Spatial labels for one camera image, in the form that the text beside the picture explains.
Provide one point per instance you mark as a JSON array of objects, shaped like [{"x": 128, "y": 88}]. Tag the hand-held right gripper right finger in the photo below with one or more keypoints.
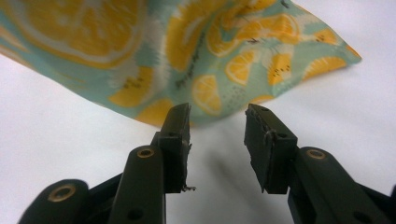
[{"x": 274, "y": 155}]

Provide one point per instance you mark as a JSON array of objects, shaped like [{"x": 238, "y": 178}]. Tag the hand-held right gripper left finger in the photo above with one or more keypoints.
[{"x": 174, "y": 149}]

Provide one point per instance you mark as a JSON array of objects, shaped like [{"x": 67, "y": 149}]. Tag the orange-slice print cloth bag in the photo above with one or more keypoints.
[{"x": 124, "y": 46}]

